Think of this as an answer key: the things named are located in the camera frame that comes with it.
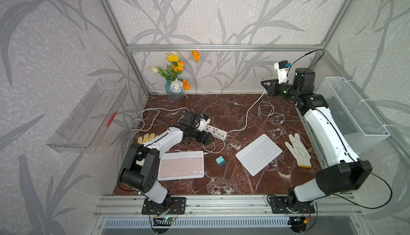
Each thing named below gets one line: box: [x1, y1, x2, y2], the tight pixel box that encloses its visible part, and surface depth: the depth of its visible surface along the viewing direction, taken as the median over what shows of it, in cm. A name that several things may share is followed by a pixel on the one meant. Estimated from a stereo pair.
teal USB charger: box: [215, 155, 226, 167], surface depth 88 cm
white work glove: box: [284, 132, 312, 169], surface depth 93 cm
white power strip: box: [205, 123, 228, 141], surface depth 98 cm
